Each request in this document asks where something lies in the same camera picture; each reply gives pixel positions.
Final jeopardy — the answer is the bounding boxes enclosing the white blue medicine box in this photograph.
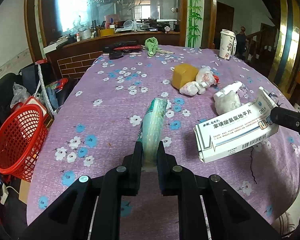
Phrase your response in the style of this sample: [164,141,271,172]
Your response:
[194,87,279,163]

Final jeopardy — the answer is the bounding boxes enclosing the white spray bottle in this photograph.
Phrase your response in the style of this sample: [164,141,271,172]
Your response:
[222,81,243,95]

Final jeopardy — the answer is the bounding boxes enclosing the white tissue wad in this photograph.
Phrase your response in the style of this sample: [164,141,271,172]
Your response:
[213,91,241,115]

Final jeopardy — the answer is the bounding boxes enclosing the teal tissue pack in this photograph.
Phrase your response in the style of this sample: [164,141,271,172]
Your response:
[137,98,167,170]

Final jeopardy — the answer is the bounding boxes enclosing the red plastic basket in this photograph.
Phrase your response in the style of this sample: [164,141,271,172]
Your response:
[0,104,48,182]

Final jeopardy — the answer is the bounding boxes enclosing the white plastic bag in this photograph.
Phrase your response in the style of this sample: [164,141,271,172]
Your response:
[179,66,217,96]

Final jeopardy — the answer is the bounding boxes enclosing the red cigarette pack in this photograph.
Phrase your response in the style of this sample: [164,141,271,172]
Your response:
[213,75,219,83]

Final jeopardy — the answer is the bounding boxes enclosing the purple eyeglasses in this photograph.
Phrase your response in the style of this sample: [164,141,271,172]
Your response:
[268,92,282,107]

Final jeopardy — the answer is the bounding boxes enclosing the black sofa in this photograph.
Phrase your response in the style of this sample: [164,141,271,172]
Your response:
[0,72,76,240]

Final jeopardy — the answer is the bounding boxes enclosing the white power strip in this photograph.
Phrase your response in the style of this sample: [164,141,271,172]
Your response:
[0,184,8,205]

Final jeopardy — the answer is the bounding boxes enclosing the purple floral tablecloth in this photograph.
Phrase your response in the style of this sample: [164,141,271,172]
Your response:
[27,47,300,224]

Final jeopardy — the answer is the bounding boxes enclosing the white cartoon tumbler cup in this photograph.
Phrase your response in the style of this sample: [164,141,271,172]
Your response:
[219,29,237,60]

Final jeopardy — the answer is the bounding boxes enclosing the clear plastic bag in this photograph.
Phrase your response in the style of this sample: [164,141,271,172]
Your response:
[10,83,31,109]

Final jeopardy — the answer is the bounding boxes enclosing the dark blue bag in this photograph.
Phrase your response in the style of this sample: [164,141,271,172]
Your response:
[19,63,55,95]

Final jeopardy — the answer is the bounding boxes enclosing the black key pouch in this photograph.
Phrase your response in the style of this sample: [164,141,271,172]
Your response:
[109,51,124,60]

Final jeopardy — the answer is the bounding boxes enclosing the black red tool case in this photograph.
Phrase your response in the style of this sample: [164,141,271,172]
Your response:
[103,41,142,54]

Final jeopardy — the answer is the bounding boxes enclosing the green cloth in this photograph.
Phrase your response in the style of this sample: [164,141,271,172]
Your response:
[145,37,159,57]

